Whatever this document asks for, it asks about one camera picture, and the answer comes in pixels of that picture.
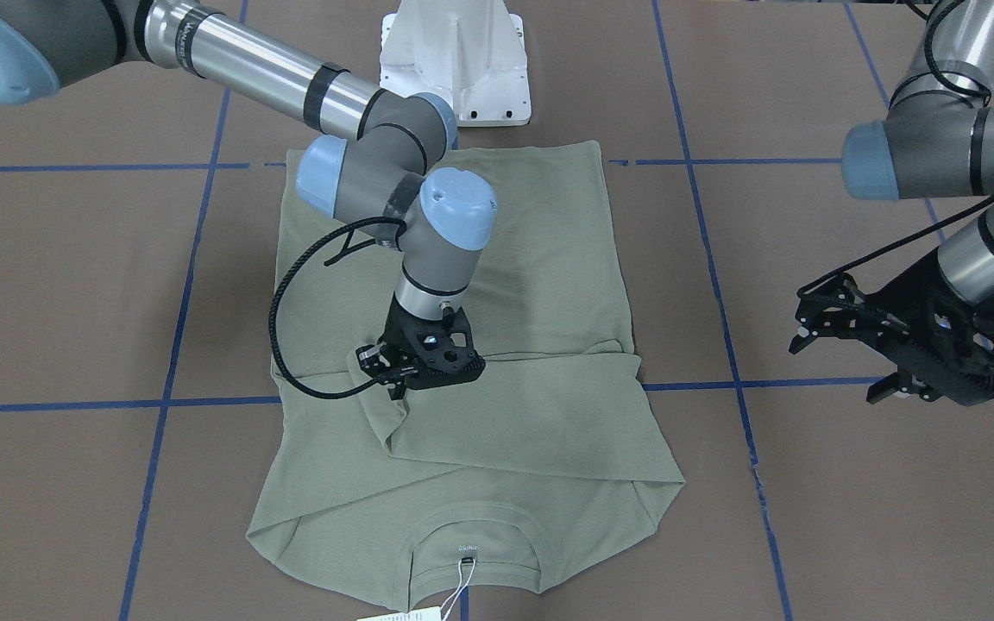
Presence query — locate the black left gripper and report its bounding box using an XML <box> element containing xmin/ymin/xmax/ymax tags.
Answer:
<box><xmin>866</xmin><ymin>250</ymin><xmax>994</xmax><ymax>406</ymax></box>

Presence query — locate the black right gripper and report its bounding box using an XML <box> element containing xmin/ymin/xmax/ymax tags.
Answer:
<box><xmin>355</xmin><ymin>299</ymin><xmax>486</xmax><ymax>402</ymax></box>

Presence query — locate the olive green long-sleeve shirt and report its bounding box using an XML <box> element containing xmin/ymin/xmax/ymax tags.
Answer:
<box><xmin>246</xmin><ymin>141</ymin><xmax>685</xmax><ymax>611</ymax></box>

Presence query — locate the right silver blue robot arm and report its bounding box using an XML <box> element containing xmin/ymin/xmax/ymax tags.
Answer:
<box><xmin>0</xmin><ymin>1</ymin><xmax>498</xmax><ymax>400</ymax></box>

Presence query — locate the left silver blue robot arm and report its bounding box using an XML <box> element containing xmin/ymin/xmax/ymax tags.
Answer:
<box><xmin>836</xmin><ymin>1</ymin><xmax>994</xmax><ymax>406</ymax></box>

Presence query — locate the white paper price tag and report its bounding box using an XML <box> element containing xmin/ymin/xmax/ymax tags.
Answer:
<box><xmin>356</xmin><ymin>606</ymin><xmax>444</xmax><ymax>621</ymax></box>

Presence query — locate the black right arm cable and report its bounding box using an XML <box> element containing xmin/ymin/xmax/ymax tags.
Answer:
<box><xmin>268</xmin><ymin>216</ymin><xmax>407</xmax><ymax>401</ymax></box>

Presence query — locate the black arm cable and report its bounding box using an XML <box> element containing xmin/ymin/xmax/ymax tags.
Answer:
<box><xmin>795</xmin><ymin>0</ymin><xmax>994</xmax><ymax>298</ymax></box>
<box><xmin>268</xmin><ymin>216</ymin><xmax>407</xmax><ymax>401</ymax></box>

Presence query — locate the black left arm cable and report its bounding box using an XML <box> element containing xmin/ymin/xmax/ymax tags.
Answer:
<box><xmin>795</xmin><ymin>0</ymin><xmax>994</xmax><ymax>298</ymax></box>

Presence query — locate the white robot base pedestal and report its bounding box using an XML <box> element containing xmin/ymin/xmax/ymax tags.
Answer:
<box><xmin>380</xmin><ymin>1</ymin><xmax>533</xmax><ymax>129</ymax></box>

